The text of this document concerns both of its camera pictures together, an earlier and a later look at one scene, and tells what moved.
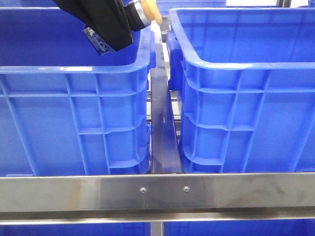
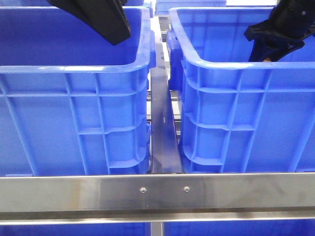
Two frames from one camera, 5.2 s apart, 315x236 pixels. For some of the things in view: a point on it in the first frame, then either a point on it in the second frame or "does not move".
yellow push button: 153,10 to 267,60
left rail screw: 142,189 does not move
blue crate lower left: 76,229 does not move
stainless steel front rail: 107,198 does not move
